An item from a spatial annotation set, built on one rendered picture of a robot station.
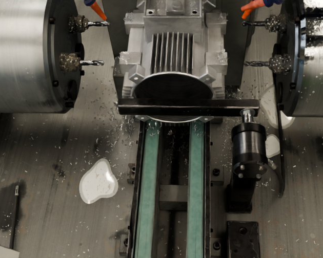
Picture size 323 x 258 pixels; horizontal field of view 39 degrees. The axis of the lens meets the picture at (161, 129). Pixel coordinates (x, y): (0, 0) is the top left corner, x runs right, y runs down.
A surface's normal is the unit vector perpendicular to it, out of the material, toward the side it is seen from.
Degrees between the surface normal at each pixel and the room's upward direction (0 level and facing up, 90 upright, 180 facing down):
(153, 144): 0
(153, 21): 90
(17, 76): 62
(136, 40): 0
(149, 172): 0
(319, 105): 92
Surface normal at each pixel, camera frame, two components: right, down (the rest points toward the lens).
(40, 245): -0.06, -0.54
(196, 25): -0.06, 0.85
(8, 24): -0.07, -0.14
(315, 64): -0.08, 0.32
